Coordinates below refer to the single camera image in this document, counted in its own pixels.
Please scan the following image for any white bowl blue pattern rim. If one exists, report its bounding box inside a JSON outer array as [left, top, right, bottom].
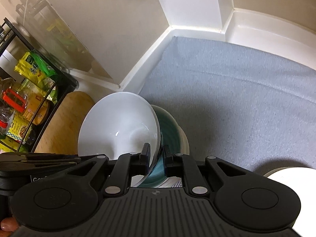
[[77, 91, 161, 187]]

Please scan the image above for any red label sauce bottle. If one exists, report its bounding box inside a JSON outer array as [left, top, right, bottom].
[[0, 87, 28, 134]]

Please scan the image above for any green yellow snack packet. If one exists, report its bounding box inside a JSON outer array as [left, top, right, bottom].
[[14, 52, 58, 97]]

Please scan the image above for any grey table mat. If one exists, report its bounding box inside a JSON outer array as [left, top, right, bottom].
[[140, 37, 315, 174]]

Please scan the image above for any black spice rack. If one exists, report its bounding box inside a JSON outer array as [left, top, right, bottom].
[[1, 18, 78, 153]]

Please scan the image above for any person's left hand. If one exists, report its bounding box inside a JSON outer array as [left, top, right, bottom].
[[1, 217, 19, 233]]

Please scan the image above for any white plate blue floral print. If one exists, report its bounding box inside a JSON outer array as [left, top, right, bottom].
[[263, 166, 316, 237]]

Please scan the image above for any wooden cutting board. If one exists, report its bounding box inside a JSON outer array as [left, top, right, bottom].
[[35, 91, 95, 155]]

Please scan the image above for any light blue ceramic bowl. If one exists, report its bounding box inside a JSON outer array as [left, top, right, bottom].
[[138, 105, 182, 188]]

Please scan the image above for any orange label sauce bottle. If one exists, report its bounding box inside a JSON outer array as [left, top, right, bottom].
[[22, 93, 50, 125]]

